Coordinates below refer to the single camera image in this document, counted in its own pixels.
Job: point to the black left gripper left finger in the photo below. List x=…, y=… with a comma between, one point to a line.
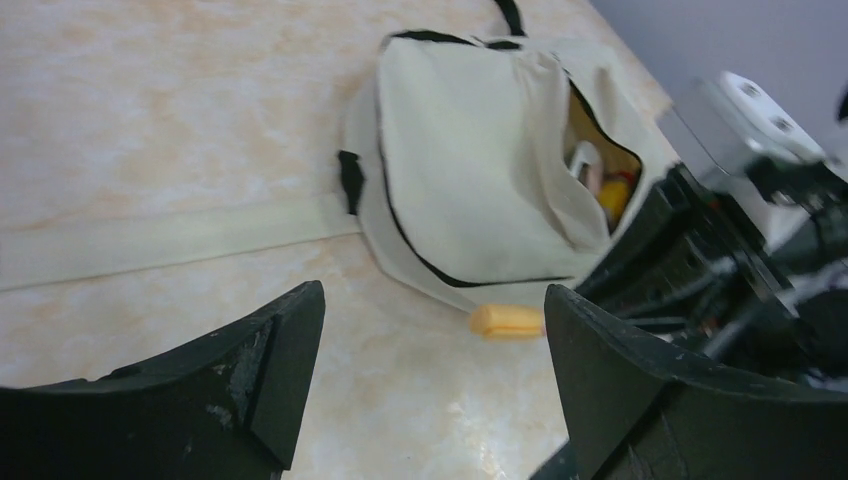
x=226, y=405

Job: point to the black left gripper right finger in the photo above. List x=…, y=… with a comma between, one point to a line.
x=638, y=407

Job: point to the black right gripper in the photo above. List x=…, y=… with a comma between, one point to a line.
x=692, y=268

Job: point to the yellow pink highlighter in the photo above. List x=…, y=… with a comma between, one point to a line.
x=507, y=322

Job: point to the cream canvas backpack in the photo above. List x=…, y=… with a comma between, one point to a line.
x=454, y=164

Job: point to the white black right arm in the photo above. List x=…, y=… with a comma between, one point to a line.
x=801, y=211

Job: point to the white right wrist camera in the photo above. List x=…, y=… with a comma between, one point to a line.
x=720, y=126

